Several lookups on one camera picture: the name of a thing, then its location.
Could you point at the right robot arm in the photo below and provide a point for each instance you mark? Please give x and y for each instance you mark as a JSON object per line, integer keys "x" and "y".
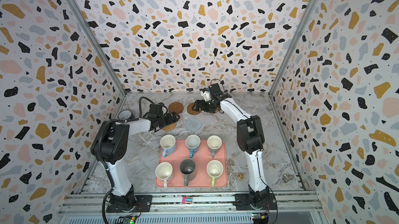
{"x": 250, "y": 139}

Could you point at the white mug pink handle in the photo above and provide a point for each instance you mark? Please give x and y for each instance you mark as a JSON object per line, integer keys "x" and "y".
{"x": 164, "y": 172}

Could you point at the black tape roll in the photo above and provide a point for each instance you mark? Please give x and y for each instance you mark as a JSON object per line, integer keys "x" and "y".
{"x": 125, "y": 114}

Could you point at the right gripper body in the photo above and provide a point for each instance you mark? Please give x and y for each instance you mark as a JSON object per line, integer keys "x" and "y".
{"x": 203, "y": 103}

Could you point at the white mug blue handle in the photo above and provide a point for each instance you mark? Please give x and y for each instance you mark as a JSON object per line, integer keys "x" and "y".
{"x": 168, "y": 144}

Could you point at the woven rattan coaster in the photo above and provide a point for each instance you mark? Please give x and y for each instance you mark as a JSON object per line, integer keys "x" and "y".
{"x": 169, "y": 128}

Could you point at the white mug green handle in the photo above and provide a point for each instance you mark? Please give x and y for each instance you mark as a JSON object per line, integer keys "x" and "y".
{"x": 214, "y": 170}

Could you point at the aluminium front rail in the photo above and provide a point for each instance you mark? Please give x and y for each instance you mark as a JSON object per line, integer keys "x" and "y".
{"x": 283, "y": 207}

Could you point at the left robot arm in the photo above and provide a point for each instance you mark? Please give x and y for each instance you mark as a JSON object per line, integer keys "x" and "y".
{"x": 110, "y": 146}

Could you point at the light blue mug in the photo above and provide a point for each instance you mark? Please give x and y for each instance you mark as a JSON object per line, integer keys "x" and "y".
{"x": 193, "y": 143}

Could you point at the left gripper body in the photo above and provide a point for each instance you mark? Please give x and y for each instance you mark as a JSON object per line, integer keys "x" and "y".
{"x": 165, "y": 120}

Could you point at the pink silicone tray mat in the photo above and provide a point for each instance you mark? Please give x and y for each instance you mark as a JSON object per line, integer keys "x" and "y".
{"x": 201, "y": 158}

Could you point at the brown wooden coaster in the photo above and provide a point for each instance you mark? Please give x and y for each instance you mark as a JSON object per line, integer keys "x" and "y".
{"x": 191, "y": 111}
{"x": 176, "y": 107}

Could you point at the dark grey mug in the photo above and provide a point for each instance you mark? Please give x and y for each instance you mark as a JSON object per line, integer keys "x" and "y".
{"x": 188, "y": 171}

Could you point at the white mug grey handle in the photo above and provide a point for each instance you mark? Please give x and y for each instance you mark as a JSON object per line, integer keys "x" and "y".
{"x": 214, "y": 144}

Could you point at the light blue round coaster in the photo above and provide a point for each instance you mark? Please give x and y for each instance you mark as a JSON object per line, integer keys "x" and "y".
{"x": 193, "y": 124}

